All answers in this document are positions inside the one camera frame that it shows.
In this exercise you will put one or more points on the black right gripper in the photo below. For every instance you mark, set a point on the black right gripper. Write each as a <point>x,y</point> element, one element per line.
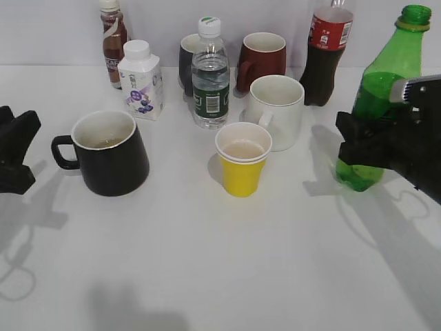
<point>411,145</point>

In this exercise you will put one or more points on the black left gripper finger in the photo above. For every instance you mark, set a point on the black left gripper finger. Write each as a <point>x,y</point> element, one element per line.
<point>16,177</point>
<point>17,133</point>

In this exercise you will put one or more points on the green plastic soda bottle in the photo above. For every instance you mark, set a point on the green plastic soda bottle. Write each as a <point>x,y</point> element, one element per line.
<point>400,58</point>

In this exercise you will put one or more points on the black ceramic mug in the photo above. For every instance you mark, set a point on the black ceramic mug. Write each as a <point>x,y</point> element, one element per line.
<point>107,147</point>

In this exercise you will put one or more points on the white ceramic mug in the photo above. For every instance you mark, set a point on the white ceramic mug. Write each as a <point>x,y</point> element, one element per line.
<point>276,103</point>

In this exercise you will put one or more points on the dark red mug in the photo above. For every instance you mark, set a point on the dark red mug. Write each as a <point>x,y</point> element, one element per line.
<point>261,54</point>

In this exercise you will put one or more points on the dark grey mug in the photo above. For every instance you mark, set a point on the dark grey mug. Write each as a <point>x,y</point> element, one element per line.
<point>187,49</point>

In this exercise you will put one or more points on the yellow paper cup stack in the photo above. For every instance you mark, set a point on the yellow paper cup stack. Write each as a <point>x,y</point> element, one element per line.
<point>242,149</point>

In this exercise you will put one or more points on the cola bottle red label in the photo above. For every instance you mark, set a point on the cola bottle red label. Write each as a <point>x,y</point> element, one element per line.
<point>328,36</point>

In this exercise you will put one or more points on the white blueberry yogurt carton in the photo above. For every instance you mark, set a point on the white blueberry yogurt carton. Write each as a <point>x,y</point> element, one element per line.
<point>141,80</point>

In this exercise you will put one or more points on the brown coffee drink bottle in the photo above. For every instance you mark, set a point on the brown coffee drink bottle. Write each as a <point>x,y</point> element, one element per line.
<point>114,37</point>

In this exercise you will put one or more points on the clear water bottle green label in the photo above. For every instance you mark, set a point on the clear water bottle green label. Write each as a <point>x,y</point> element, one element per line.
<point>210,75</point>

